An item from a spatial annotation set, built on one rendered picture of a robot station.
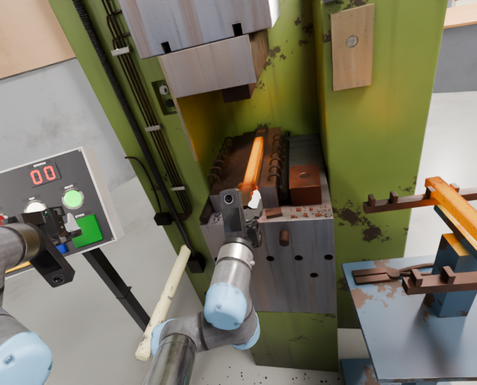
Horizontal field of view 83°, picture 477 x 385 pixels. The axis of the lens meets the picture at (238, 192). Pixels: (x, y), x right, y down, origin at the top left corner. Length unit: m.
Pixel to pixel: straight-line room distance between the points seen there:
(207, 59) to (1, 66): 2.57
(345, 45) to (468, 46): 3.57
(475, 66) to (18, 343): 4.37
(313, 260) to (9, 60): 2.86
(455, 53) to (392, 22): 3.52
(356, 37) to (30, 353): 0.81
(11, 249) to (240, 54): 0.54
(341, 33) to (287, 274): 0.68
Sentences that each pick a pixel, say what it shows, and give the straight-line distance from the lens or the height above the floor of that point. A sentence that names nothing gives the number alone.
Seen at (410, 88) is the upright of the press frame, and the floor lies 1.15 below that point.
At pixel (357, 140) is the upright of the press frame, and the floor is 1.03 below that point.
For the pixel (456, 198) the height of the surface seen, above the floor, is 1.01.
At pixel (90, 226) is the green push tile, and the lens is 0.85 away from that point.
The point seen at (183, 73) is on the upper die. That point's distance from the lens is 0.68.
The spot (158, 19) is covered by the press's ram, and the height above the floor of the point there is 1.43.
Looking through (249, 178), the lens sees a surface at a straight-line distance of 0.78.
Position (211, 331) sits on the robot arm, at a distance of 0.60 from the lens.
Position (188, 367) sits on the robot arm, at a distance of 0.55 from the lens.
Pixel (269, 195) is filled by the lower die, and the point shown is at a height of 0.96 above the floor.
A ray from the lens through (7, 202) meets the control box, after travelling 0.95.
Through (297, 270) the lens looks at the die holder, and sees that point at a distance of 0.90.
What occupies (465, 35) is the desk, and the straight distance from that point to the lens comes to 4.26.
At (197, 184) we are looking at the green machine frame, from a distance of 0.98.
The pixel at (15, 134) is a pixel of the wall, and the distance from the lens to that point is 3.08.
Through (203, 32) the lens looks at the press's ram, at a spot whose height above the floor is 1.39.
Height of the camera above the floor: 1.41
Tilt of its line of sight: 33 degrees down
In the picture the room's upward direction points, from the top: 15 degrees counter-clockwise
